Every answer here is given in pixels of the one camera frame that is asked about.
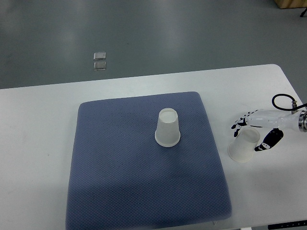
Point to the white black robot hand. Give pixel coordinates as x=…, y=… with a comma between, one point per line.
x=275, y=121

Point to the white paper cup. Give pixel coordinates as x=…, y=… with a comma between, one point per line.
x=242, y=148
x=167, y=132

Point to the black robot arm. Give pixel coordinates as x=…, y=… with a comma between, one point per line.
x=302, y=119

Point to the black table control panel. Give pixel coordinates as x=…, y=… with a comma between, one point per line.
x=294, y=224

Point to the black tripod leg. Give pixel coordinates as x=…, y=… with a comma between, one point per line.
x=303, y=13

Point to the wooden box corner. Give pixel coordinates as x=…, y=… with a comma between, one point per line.
x=291, y=4

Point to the blue fabric cushion mat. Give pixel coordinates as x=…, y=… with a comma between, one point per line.
x=121, y=178

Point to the upper metal floor plate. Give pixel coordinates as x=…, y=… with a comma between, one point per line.
x=100, y=55

